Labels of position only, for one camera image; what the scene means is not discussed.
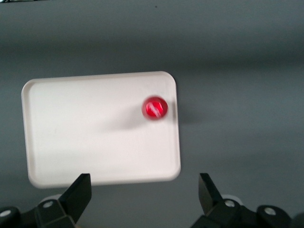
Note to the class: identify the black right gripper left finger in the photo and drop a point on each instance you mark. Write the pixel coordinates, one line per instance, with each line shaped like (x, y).
(76, 202)

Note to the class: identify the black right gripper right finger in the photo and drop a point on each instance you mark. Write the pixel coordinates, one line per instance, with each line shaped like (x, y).
(210, 199)

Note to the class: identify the red coke bottle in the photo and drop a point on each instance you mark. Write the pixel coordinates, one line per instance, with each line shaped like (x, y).
(154, 108)

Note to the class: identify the white rectangular tray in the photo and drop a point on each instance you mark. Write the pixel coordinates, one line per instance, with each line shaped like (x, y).
(95, 130)

